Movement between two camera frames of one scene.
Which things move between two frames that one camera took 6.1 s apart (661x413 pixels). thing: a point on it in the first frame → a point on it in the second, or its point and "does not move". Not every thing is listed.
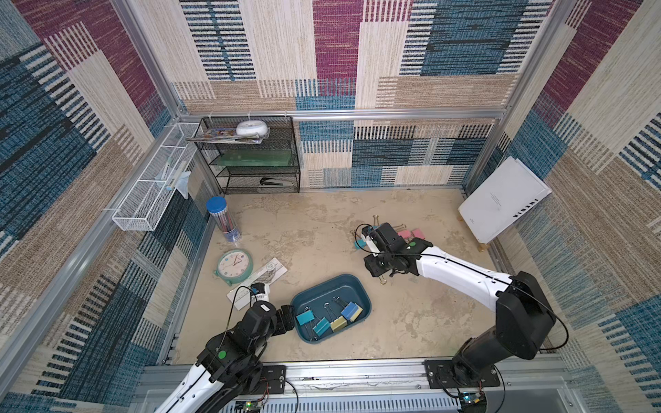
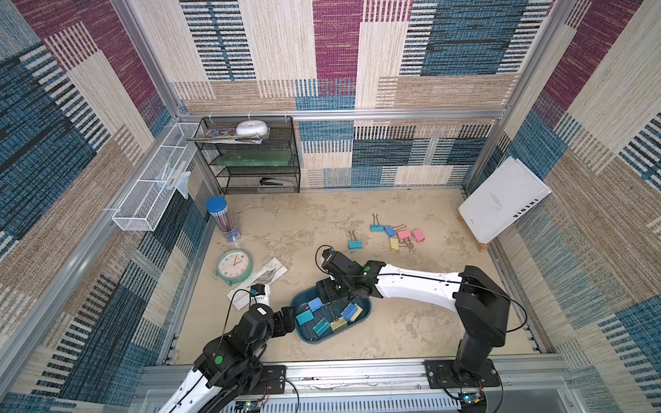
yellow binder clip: x=357 y=313 does not move
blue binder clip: x=352 y=311 does not move
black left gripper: x=281 y=327 does not move
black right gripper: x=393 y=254 → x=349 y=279
